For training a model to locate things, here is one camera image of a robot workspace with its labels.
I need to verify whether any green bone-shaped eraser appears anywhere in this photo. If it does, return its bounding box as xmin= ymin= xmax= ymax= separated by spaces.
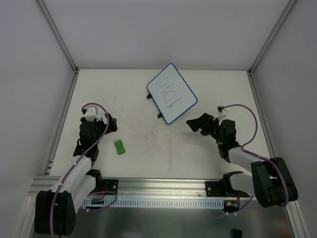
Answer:
xmin=114 ymin=140 xmax=126 ymax=155

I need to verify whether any left aluminium frame post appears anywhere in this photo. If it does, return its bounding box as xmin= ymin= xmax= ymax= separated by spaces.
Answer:
xmin=35 ymin=0 xmax=78 ymax=73

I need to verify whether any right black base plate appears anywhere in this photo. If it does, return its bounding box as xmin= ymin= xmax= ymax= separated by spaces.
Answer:
xmin=205 ymin=180 xmax=249 ymax=198

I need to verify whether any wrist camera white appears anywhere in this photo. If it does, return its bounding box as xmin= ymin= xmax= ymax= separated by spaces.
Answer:
xmin=84 ymin=105 xmax=100 ymax=118
xmin=215 ymin=106 xmax=227 ymax=120

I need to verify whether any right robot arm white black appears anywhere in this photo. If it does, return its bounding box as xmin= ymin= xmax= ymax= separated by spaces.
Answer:
xmin=186 ymin=113 xmax=299 ymax=208

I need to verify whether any aluminium frame post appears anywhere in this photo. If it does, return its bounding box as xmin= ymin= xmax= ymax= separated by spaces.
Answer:
xmin=247 ymin=0 xmax=298 ymax=75
xmin=35 ymin=0 xmax=78 ymax=73

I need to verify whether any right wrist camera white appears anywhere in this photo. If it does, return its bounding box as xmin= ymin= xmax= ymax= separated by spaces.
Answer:
xmin=215 ymin=106 xmax=227 ymax=120

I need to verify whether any white slotted cable duct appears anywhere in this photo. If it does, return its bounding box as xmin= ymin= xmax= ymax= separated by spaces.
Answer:
xmin=81 ymin=197 xmax=225 ymax=209

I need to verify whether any black object bottom edge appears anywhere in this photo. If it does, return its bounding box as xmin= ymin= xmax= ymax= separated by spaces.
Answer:
xmin=231 ymin=229 xmax=243 ymax=238

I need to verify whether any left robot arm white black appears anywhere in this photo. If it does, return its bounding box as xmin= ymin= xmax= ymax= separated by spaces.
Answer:
xmin=34 ymin=110 xmax=117 ymax=237

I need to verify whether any blue framed whiteboard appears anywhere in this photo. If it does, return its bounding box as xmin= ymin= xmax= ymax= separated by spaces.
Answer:
xmin=147 ymin=63 xmax=198 ymax=124

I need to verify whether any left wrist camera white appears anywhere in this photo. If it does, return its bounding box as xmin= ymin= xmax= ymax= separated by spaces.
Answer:
xmin=84 ymin=105 xmax=100 ymax=118

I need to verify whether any right aluminium frame post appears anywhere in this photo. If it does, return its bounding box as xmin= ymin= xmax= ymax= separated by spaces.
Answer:
xmin=247 ymin=0 xmax=298 ymax=75

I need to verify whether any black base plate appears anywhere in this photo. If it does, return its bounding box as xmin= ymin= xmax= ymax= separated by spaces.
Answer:
xmin=205 ymin=180 xmax=249 ymax=198
xmin=101 ymin=178 xmax=119 ymax=194

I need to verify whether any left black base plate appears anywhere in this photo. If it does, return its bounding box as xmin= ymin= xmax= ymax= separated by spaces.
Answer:
xmin=101 ymin=178 xmax=119 ymax=194

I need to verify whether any aluminium mounting rail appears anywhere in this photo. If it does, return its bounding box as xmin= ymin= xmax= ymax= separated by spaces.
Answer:
xmin=28 ymin=175 xmax=258 ymax=198

